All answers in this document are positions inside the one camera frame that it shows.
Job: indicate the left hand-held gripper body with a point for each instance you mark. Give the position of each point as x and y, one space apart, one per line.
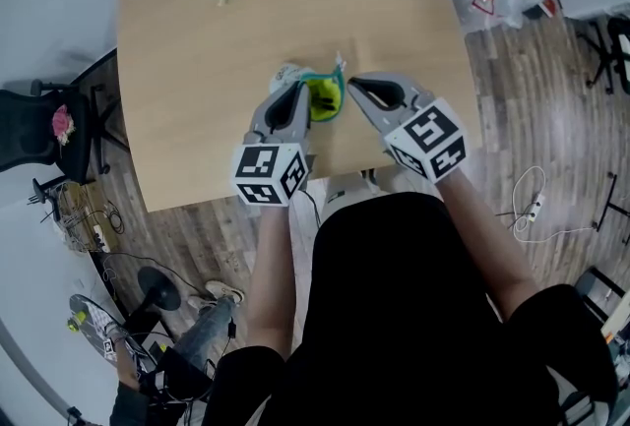
261 168

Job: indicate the person's black clothing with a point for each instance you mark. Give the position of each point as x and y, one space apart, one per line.
394 316

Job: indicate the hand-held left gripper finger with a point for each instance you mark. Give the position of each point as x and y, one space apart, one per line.
266 106
305 114

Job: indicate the teal-rimmed yellow-lined pencil pouch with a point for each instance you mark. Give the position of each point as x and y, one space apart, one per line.
325 102

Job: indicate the black round floor stand base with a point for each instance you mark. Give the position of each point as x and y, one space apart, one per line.
158 288

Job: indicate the thin black metal stand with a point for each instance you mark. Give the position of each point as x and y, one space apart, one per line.
610 205

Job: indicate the pink flower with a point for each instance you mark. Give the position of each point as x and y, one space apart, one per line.
62 123

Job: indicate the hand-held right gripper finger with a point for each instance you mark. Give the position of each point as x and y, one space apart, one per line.
371 114
389 79

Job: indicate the black metal frame rack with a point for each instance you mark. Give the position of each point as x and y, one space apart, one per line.
598 288

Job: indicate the black swivel chair base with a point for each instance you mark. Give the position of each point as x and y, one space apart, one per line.
612 55

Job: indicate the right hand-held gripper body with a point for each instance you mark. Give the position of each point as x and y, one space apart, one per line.
425 139

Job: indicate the person's left forearm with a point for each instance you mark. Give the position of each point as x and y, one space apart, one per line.
270 266

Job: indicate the person's right forearm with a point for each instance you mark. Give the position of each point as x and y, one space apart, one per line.
482 242

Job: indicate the black office chair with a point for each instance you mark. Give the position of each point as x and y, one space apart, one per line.
29 129

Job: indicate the patterned skateboard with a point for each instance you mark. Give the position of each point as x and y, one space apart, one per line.
93 321

